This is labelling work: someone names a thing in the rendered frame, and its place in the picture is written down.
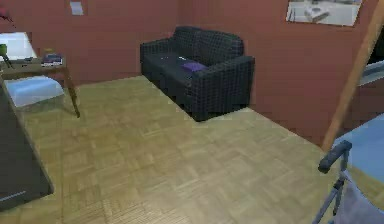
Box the black checked sofa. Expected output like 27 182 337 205
139 25 256 122

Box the purple cushion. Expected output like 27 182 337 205
180 61 209 73

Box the brown wooden table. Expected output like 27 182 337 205
0 57 81 119

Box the dark grey cabinet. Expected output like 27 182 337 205
0 77 55 212

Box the window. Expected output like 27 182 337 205
0 31 38 62

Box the small pale wall picture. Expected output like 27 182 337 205
69 1 85 16

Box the wooden door frame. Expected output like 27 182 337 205
321 0 384 153

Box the framed wall picture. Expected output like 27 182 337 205
285 0 363 27

